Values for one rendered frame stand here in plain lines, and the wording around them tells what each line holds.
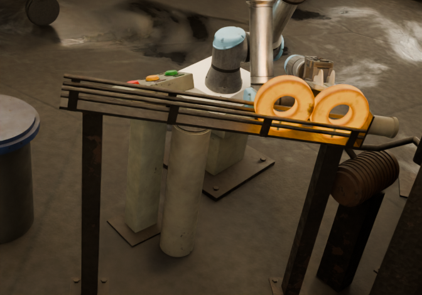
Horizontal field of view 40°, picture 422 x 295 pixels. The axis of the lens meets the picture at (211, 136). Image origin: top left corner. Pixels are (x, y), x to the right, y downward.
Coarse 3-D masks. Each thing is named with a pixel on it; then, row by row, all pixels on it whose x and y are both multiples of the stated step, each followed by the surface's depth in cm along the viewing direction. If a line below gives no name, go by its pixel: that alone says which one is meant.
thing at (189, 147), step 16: (176, 128) 174; (192, 128) 174; (176, 144) 176; (192, 144) 174; (208, 144) 180; (176, 160) 179; (192, 160) 177; (176, 176) 182; (192, 176) 181; (176, 192) 185; (192, 192) 185; (176, 208) 188; (192, 208) 189; (176, 224) 192; (192, 224) 194; (160, 240) 202; (176, 240) 195; (192, 240) 199; (176, 256) 199
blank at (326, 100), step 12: (324, 96) 150; (336, 96) 150; (348, 96) 150; (360, 96) 151; (324, 108) 152; (360, 108) 153; (312, 120) 153; (324, 120) 154; (336, 120) 158; (348, 120) 155; (360, 120) 155; (348, 132) 157
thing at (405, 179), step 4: (400, 172) 261; (404, 172) 262; (408, 172) 262; (400, 176) 258; (404, 176) 259; (408, 176) 259; (412, 176) 260; (400, 180) 256; (404, 180) 256; (408, 180) 257; (412, 180) 257; (400, 184) 253; (404, 184) 254; (408, 184) 254; (412, 184) 255; (400, 188) 251; (404, 188) 251; (408, 188) 251; (400, 192) 248; (404, 192) 249; (408, 192) 249; (404, 196) 246
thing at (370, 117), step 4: (368, 116) 155; (372, 116) 153; (368, 120) 155; (372, 120) 153; (364, 124) 156; (368, 124) 154; (360, 128) 158; (364, 128) 156; (368, 128) 154; (364, 136) 156; (356, 140) 160; (360, 140) 157; (360, 144) 157
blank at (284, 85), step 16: (272, 80) 147; (288, 80) 146; (256, 96) 150; (272, 96) 148; (304, 96) 149; (256, 112) 150; (272, 112) 150; (288, 112) 153; (304, 112) 152; (272, 128) 153
